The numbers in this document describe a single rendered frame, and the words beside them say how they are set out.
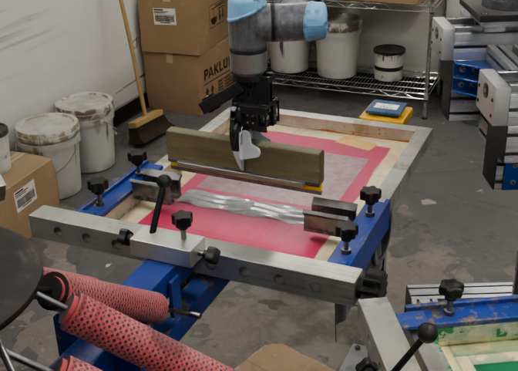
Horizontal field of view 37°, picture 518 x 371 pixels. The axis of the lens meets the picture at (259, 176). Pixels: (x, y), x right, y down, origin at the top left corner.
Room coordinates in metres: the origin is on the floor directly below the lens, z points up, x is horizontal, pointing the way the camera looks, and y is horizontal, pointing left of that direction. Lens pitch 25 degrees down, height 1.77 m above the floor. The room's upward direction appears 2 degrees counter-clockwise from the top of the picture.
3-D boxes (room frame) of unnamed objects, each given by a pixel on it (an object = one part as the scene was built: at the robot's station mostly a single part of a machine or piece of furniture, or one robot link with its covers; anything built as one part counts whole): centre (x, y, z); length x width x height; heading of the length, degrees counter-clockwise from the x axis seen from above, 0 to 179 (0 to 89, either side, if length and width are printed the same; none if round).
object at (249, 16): (1.51, 0.01, 1.39); 0.09 x 0.08 x 0.11; 91
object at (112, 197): (1.58, 0.31, 0.98); 0.30 x 0.05 x 0.07; 156
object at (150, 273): (1.17, 0.19, 1.02); 0.17 x 0.06 x 0.05; 156
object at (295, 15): (1.53, -0.09, 1.39); 0.11 x 0.11 x 0.08; 1
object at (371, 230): (1.35, -0.19, 0.98); 0.30 x 0.05 x 0.07; 156
